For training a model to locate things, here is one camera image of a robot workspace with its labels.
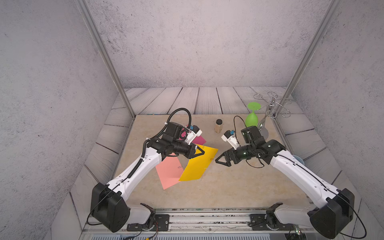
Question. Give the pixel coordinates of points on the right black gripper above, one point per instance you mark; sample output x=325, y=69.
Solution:
x=226, y=154

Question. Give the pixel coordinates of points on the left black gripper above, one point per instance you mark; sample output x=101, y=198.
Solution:
x=190, y=153

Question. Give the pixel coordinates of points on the yellow paper sheet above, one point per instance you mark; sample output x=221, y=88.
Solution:
x=196, y=167

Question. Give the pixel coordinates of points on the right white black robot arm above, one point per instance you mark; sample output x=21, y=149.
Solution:
x=334, y=208

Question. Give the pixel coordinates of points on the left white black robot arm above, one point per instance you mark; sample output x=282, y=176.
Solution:
x=108, y=203

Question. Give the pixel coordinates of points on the magenta paper sheet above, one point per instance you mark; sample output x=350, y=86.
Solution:
x=198, y=140

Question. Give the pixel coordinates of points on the salmon pink paper sheet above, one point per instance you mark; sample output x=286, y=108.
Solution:
x=169, y=171

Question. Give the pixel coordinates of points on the small black-capped bottle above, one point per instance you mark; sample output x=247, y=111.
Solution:
x=218, y=125

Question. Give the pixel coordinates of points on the green plastic wine glass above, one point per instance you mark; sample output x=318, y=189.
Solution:
x=252, y=118

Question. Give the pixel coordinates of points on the light blue cup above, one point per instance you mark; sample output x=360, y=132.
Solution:
x=299, y=160

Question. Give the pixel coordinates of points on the chrome glass holder stand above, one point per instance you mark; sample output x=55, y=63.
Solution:
x=270, y=110

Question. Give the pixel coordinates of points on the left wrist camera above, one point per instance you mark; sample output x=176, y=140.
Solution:
x=193, y=132

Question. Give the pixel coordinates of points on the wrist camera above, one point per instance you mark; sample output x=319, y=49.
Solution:
x=193, y=132
x=229, y=137

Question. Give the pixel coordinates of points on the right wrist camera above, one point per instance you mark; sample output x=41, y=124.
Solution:
x=229, y=137

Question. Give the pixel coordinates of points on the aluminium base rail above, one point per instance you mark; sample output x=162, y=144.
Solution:
x=203, y=224

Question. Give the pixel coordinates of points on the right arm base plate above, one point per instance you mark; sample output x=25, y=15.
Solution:
x=258, y=222

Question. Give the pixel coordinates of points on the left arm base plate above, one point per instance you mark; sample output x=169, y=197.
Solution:
x=157, y=222

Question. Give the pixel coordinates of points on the right aluminium frame post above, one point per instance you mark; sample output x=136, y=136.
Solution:
x=320, y=32

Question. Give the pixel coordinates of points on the aluminium frame post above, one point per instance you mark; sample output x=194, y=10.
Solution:
x=86, y=14
x=320, y=32

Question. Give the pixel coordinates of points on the left aluminium frame post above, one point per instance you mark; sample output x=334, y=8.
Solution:
x=86, y=14

